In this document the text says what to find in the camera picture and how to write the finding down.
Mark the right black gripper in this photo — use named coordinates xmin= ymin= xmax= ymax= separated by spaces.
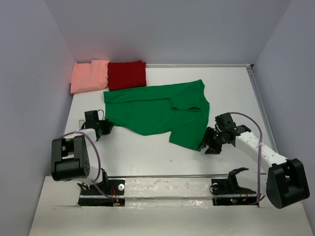
xmin=196 ymin=126 xmax=226 ymax=155

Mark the green t shirt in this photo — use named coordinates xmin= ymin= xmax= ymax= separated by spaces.
xmin=104 ymin=80 xmax=210 ymax=151

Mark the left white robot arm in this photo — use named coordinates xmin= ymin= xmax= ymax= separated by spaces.
xmin=51 ymin=110 xmax=114 ymax=199

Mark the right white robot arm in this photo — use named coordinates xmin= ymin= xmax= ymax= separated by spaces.
xmin=199 ymin=113 xmax=310 ymax=209

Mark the folded pink t shirt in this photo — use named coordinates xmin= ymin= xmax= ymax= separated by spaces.
xmin=70 ymin=60 xmax=109 ymax=94

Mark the folded red t shirt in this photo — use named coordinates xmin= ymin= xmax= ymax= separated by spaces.
xmin=108 ymin=60 xmax=147 ymax=91

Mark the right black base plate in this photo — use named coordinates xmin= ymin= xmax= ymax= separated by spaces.
xmin=209 ymin=178 xmax=258 ymax=207

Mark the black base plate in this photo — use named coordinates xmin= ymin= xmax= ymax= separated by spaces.
xmin=77 ymin=178 xmax=126 ymax=207
xmin=209 ymin=178 xmax=258 ymax=207

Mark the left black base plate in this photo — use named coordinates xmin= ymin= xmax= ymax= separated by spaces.
xmin=77 ymin=178 xmax=126 ymax=207

